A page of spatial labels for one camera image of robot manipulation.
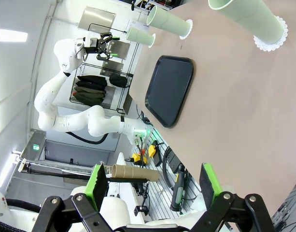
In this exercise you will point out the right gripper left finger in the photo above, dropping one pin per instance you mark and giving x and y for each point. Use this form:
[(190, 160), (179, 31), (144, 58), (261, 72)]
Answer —
[(100, 188)]

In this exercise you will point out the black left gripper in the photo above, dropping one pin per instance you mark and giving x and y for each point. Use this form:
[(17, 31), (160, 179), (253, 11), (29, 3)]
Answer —
[(93, 50)]

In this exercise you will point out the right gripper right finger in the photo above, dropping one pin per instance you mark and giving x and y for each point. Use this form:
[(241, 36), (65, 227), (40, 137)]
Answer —
[(207, 188)]

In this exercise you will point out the pale green plastic cup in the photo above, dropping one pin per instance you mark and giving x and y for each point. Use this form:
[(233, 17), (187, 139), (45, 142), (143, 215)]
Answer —
[(169, 23), (254, 19), (140, 36)]

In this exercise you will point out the white scalloped paper coaster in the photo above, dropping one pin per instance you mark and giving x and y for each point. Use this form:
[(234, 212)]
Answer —
[(268, 47), (190, 26)]

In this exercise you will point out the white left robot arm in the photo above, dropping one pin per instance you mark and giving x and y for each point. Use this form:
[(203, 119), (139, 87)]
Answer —
[(65, 120)]

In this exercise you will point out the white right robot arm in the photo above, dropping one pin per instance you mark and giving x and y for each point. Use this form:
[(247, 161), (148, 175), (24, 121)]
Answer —
[(114, 212)]

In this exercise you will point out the black and green power tool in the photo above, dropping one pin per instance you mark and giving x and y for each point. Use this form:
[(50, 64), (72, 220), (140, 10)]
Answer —
[(178, 193)]

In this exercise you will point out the grey metal panel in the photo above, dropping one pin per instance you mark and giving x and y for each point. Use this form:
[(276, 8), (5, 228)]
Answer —
[(97, 17)]

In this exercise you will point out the black soft pouch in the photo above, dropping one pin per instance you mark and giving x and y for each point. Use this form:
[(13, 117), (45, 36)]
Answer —
[(118, 81)]

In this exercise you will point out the black folded garment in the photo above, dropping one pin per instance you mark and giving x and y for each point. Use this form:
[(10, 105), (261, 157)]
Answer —
[(92, 81)]

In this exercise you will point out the brown cardboard tube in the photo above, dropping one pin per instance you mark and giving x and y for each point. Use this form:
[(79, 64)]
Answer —
[(135, 172)]

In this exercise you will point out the yellow box red stop button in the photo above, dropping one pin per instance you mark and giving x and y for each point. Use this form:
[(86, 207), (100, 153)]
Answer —
[(136, 158)]

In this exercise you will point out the olive folded garment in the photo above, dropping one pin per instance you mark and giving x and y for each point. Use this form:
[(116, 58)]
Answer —
[(89, 96)]

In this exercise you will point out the yellow round stop pendant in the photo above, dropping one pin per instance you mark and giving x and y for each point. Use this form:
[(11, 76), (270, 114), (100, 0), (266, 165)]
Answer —
[(152, 151)]

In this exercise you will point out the green exit sign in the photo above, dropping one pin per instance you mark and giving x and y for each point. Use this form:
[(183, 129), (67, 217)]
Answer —
[(36, 147)]

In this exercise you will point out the black plastic tray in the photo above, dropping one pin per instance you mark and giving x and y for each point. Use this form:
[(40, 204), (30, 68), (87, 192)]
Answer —
[(169, 91)]

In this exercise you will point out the ceiling light panel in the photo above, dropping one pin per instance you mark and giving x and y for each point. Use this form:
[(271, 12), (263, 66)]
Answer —
[(12, 35)]

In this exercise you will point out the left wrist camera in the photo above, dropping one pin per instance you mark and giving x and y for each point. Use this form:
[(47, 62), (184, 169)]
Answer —
[(91, 39)]

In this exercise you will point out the black clamp mount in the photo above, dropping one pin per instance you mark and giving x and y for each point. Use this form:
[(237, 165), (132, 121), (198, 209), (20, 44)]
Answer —
[(144, 193)]

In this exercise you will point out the grey slotted aluminium base plate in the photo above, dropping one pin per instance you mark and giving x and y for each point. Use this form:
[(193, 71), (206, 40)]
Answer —
[(159, 198)]

